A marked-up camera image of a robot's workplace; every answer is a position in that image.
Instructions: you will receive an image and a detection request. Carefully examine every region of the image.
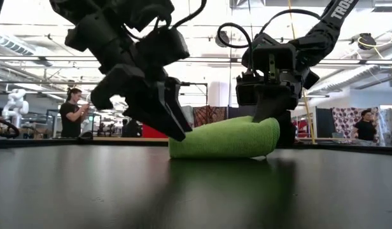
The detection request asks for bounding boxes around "black metal rack frame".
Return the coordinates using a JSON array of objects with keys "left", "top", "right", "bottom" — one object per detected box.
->
[{"left": 179, "top": 81, "right": 209, "bottom": 108}]

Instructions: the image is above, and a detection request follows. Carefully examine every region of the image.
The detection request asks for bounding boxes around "yellow orange cable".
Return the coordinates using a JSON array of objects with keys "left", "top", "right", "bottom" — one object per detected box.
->
[{"left": 286, "top": 0, "right": 316, "bottom": 144}]

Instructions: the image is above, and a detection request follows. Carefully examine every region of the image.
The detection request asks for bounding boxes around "black yellow cable reel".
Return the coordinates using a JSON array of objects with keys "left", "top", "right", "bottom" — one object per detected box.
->
[{"left": 356, "top": 32, "right": 377, "bottom": 51}]

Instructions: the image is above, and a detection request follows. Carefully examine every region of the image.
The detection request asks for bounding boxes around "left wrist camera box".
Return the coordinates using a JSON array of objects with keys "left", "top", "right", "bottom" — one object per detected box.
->
[{"left": 137, "top": 27, "right": 190, "bottom": 69}]

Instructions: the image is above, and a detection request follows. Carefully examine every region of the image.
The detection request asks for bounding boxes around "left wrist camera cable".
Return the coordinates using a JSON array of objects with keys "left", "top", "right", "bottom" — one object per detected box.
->
[{"left": 124, "top": 0, "right": 208, "bottom": 41}]

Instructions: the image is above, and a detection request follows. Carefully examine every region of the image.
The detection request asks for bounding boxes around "white robot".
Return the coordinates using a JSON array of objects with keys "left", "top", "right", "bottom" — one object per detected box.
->
[{"left": 1, "top": 88, "right": 30, "bottom": 128}]

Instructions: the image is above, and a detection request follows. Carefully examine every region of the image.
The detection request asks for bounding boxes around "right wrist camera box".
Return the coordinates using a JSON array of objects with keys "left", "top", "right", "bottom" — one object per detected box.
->
[{"left": 235, "top": 78, "right": 265, "bottom": 106}]

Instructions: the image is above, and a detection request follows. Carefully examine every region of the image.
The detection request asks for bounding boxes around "red cabinet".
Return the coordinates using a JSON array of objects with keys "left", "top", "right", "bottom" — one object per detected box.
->
[{"left": 141, "top": 123, "right": 169, "bottom": 139}]

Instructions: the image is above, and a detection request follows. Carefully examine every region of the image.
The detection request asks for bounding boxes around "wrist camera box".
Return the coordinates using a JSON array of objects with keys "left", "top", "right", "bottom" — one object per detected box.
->
[
  {"left": 137, "top": 27, "right": 190, "bottom": 69},
  {"left": 235, "top": 78, "right": 265, "bottom": 106}
]

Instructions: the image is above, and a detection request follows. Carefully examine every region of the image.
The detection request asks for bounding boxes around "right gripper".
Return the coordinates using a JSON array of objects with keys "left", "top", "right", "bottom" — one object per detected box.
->
[{"left": 242, "top": 33, "right": 320, "bottom": 147}]

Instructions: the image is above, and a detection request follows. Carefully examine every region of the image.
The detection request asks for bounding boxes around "floral patterned cloth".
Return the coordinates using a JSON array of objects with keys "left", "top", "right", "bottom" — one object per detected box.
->
[{"left": 331, "top": 107, "right": 380, "bottom": 140}]

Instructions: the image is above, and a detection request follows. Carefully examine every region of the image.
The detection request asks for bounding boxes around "green towel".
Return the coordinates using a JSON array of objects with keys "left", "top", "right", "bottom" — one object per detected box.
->
[{"left": 168, "top": 115, "right": 281, "bottom": 160}]

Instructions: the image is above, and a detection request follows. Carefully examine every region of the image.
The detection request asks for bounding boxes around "dark partition panel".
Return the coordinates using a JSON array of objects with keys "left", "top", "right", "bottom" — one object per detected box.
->
[{"left": 315, "top": 107, "right": 333, "bottom": 139}]

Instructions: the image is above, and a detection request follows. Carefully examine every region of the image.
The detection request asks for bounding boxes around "black vacuum hose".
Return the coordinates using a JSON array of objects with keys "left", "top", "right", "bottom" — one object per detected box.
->
[{"left": 0, "top": 117, "right": 21, "bottom": 139}]

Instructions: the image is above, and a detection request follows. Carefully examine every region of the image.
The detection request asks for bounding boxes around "person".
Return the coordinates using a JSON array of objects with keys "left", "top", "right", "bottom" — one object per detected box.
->
[
  {"left": 59, "top": 87, "right": 92, "bottom": 139},
  {"left": 351, "top": 109, "right": 379, "bottom": 143}
]

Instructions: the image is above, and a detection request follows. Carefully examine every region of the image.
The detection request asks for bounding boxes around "dark red patterned cloth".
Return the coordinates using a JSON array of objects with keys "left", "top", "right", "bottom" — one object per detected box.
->
[{"left": 192, "top": 105, "right": 229, "bottom": 128}]

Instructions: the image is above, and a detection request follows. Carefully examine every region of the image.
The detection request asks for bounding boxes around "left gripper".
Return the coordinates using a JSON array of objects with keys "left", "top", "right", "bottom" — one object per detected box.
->
[{"left": 90, "top": 44, "right": 193, "bottom": 142}]

